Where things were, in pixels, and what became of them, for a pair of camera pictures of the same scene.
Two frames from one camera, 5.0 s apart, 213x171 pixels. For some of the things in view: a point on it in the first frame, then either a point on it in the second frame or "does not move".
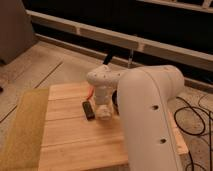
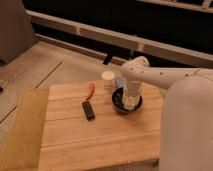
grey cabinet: (16, 30) does not move
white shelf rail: (133, 43) does not move
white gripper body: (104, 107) to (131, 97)
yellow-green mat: (24, 145) does not move
